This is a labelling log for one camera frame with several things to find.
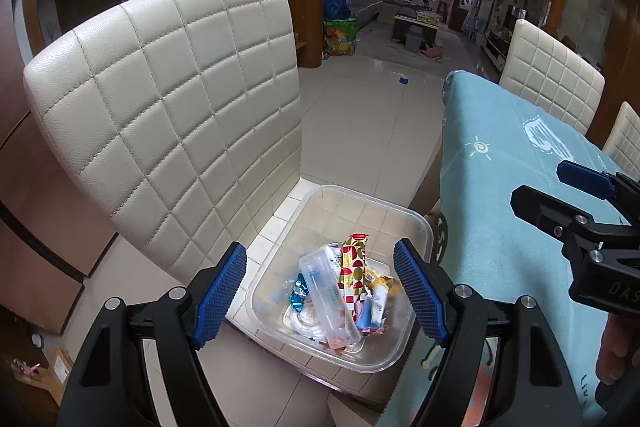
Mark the person's right hand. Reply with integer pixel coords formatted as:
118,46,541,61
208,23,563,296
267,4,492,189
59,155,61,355
597,314,640,385

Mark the clear plastic bin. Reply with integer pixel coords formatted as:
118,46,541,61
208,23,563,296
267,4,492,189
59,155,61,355
245,184,435,374

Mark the teal printed tablecloth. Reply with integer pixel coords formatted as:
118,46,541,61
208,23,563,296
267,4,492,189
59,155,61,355
390,71,640,427

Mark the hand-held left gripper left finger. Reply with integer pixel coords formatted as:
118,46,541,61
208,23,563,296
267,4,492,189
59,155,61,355
59,241,248,427

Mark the coffee table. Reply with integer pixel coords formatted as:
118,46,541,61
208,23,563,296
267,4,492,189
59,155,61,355
392,7,441,42

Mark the small blue white carton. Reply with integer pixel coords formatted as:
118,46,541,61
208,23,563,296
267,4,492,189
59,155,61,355
355,297,386,328

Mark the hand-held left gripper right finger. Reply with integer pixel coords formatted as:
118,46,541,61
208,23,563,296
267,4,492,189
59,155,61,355
392,238,583,427

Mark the flat cardboard box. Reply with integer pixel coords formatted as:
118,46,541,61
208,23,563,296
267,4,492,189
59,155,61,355
47,348,76,408

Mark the colourful printed bag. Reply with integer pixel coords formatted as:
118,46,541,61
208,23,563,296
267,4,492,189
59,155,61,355
322,18,358,58

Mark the yellow snack wrapper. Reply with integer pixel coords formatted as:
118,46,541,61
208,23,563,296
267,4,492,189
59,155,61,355
367,274,403,303

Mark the brown wooden cabinet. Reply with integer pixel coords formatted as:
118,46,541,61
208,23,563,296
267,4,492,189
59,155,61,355
0,0,118,335

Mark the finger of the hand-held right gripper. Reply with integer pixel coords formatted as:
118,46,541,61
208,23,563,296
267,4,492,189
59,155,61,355
556,159,640,205
510,185,640,260

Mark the blue foil wrapper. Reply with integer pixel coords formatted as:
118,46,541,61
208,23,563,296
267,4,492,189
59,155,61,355
287,274,313,308

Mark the wooden partition cabinet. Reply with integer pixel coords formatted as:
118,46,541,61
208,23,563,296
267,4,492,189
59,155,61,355
283,0,326,68

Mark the cream quilted leather chair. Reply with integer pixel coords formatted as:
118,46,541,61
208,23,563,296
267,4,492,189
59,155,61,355
602,101,640,180
498,18,606,136
22,0,436,408

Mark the red gold patterned wrapper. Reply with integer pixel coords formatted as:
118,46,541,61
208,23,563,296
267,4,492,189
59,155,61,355
337,232,371,308

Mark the blue bag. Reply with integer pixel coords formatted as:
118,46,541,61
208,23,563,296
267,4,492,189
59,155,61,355
324,0,351,22

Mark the white television stand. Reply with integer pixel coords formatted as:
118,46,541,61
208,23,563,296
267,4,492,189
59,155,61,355
482,29,516,72

